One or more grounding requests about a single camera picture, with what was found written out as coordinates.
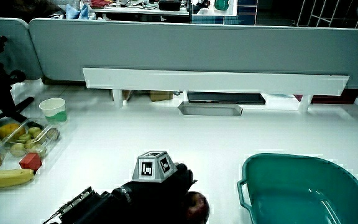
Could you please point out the small grey divider panel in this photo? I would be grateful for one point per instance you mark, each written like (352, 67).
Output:
(5, 43)

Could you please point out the orange fruit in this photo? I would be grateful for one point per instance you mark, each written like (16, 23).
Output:
(9, 130)

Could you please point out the teal plastic basin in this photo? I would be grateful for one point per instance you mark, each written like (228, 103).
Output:
(291, 193)

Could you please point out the clear plastic fruit container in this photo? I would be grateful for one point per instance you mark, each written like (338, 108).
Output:
(43, 137)

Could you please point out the blue plastic bag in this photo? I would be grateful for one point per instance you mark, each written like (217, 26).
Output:
(76, 13)

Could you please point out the brown cardboard box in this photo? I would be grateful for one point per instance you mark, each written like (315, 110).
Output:
(161, 96)

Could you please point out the black tripod stand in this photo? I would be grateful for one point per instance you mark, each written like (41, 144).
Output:
(2, 87)

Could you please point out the yellow banana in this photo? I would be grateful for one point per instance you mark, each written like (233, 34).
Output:
(5, 178)

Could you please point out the grey metal tray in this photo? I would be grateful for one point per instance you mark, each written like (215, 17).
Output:
(210, 109)

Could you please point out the green bag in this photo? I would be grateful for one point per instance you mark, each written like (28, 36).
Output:
(221, 4)

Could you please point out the white desk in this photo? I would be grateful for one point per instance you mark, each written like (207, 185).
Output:
(166, 133)

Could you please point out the large grey divider panel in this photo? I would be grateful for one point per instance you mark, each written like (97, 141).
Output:
(197, 46)

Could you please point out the dark red apple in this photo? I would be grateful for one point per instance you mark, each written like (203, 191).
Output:
(199, 205)

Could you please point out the green fruit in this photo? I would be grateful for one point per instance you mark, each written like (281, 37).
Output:
(17, 150)
(37, 150)
(25, 137)
(34, 131)

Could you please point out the white and green paper cup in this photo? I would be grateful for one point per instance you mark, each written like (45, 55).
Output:
(53, 111)

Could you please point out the red cube block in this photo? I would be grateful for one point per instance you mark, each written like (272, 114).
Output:
(30, 161)

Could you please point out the black box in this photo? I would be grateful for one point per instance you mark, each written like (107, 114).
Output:
(169, 5)

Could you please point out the white desk shelf riser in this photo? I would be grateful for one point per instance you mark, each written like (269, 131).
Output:
(216, 81)

